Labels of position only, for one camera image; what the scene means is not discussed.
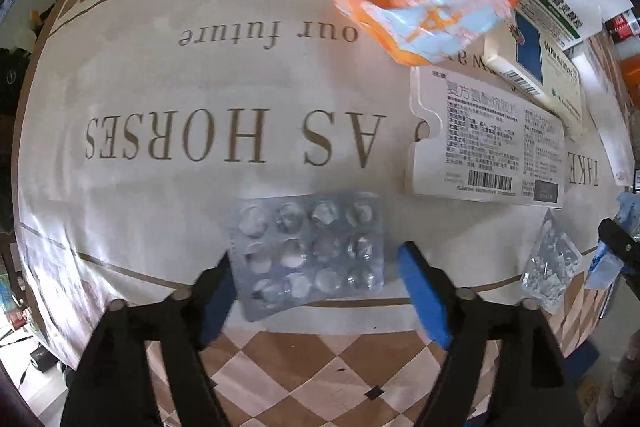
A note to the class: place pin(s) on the printed checkered tablecloth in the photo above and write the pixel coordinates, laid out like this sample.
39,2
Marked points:
200,82

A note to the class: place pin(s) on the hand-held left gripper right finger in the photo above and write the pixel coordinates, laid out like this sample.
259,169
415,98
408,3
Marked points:
425,302

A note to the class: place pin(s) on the crumpled silver blister pack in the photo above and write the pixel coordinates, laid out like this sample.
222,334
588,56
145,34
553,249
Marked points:
549,269

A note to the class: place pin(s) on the white and blue medicine box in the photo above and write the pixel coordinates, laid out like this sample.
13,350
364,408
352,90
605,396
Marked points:
537,67

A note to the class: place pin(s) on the silver blister pack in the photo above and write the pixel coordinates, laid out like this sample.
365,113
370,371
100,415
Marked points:
307,252
549,269

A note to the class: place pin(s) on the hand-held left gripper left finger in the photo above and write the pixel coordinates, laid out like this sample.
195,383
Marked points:
216,302

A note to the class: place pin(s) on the flattened white medicine box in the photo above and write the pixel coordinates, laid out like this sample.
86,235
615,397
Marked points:
487,139

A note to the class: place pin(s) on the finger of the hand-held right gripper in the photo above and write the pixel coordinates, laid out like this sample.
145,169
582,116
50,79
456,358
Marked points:
622,252

